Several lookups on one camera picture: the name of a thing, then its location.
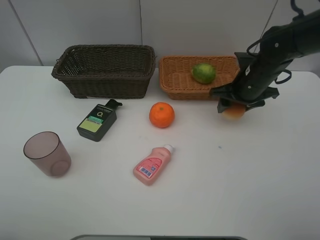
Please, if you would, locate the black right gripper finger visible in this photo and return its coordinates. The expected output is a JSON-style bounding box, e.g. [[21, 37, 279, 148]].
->
[[217, 98, 234, 114], [244, 101, 265, 112]]

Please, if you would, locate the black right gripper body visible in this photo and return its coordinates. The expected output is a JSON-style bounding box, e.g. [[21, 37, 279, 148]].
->
[[209, 84, 279, 107]]

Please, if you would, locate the red yellow peach fruit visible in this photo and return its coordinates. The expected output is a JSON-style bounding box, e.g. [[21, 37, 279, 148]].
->
[[222, 104, 246, 120]]

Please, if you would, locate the green lime fruit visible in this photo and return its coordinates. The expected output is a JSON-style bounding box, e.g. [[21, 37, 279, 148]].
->
[[191, 63, 216, 84]]

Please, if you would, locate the orange tangerine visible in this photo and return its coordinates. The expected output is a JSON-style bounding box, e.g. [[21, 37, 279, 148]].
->
[[149, 102, 175, 128]]

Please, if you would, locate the pink detergent bottle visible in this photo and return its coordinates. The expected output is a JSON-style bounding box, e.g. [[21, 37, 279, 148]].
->
[[132, 144, 175, 186]]

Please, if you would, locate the black green pump bottle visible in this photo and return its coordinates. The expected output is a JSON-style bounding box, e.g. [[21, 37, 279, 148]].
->
[[76, 99, 123, 142]]

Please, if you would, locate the translucent purple plastic cup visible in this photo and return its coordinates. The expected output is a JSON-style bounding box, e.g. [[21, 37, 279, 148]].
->
[[23, 131, 72, 177]]

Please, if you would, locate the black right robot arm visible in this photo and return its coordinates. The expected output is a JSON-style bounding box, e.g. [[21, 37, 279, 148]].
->
[[209, 0, 320, 114]]

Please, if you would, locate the orange wicker basket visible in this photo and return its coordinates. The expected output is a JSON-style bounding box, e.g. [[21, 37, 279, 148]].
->
[[158, 55, 240, 100]]

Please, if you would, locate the dark brown wicker basket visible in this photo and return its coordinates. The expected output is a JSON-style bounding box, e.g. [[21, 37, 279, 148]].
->
[[51, 44, 156, 99]]

